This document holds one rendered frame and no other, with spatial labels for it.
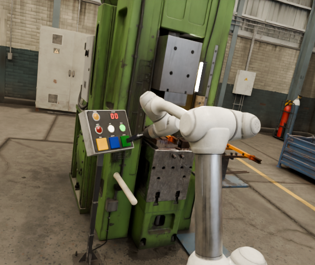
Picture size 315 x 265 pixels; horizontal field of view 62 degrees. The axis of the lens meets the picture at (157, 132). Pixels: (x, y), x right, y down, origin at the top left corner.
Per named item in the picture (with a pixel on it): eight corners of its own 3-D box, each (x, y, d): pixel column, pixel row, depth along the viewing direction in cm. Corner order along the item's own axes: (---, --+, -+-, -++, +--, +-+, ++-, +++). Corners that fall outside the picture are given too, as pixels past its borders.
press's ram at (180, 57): (201, 95, 215) (211, 44, 206) (159, 90, 198) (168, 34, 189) (177, 89, 252) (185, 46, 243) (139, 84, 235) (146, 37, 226)
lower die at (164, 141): (177, 148, 220) (179, 138, 218) (155, 147, 211) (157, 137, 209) (156, 134, 256) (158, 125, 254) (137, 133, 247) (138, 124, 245)
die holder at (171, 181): (186, 199, 231) (196, 151, 221) (146, 202, 214) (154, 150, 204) (159, 173, 279) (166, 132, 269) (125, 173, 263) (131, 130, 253)
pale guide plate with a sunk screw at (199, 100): (201, 115, 235) (205, 96, 231) (193, 114, 231) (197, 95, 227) (200, 115, 237) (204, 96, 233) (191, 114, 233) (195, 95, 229)
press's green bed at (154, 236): (176, 245, 241) (185, 199, 231) (137, 251, 225) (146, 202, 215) (152, 213, 290) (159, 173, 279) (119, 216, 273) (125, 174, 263)
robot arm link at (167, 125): (167, 131, 167) (155, 114, 162) (186, 124, 157) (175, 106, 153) (160, 141, 159) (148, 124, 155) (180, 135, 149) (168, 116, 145)
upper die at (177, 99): (185, 105, 212) (187, 94, 209) (163, 103, 203) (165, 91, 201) (163, 98, 248) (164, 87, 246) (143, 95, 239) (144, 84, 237)
